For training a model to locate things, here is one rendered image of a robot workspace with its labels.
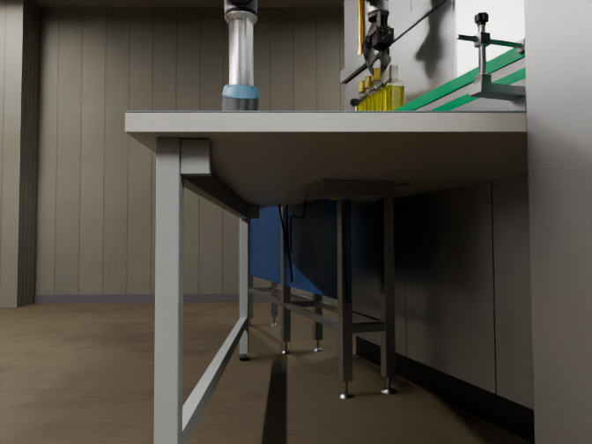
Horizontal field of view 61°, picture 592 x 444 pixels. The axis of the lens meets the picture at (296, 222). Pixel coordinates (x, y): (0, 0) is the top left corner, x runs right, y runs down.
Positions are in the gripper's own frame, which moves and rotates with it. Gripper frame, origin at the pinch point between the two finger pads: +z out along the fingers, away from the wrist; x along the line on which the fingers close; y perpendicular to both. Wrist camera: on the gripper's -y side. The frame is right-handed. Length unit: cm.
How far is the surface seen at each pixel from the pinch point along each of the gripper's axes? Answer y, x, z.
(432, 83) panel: 15.5, 12.8, 7.6
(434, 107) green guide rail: 41.1, -3.4, 23.5
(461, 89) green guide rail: 53, -3, 22
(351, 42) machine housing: -58, 17, -35
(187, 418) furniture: 62, -74, 94
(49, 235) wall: -346, -159, 52
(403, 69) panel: -3.8, 13.1, -3.7
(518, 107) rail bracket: 76, -6, 33
